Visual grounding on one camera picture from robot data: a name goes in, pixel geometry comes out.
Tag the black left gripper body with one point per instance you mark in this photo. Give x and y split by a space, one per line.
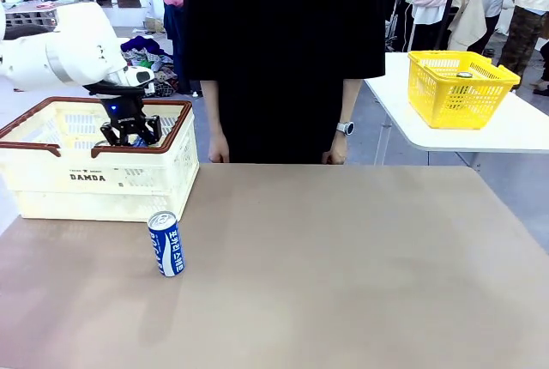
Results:
124 111

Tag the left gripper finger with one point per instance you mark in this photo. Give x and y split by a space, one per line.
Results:
152 131
113 135

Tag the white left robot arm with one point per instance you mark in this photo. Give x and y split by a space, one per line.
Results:
77 47

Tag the person's right forearm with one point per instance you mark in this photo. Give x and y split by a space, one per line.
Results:
213 107

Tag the person's left forearm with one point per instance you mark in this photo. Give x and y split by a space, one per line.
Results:
349 98

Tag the yellow plastic basket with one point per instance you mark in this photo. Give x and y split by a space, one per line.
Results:
454 103

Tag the person's right hand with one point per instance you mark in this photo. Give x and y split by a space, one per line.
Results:
218 148

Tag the person's left hand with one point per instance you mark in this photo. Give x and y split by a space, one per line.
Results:
334 150

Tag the dark checkered cloth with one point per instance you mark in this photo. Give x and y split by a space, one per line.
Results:
167 83

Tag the green cloth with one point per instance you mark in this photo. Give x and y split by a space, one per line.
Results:
145 64

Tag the blue purple cloth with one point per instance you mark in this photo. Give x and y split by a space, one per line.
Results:
141 45

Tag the small cardboard box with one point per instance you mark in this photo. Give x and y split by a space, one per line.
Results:
153 25

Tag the person body in black clothes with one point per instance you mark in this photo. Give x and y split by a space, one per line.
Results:
283 43

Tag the white wristwatch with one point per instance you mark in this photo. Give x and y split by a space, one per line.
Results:
345 128

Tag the hanging cream coat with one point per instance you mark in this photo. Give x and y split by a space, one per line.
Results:
467 21

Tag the white side table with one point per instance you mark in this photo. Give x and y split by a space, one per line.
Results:
514 128

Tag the metal frame work table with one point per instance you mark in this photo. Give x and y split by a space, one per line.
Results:
25 10

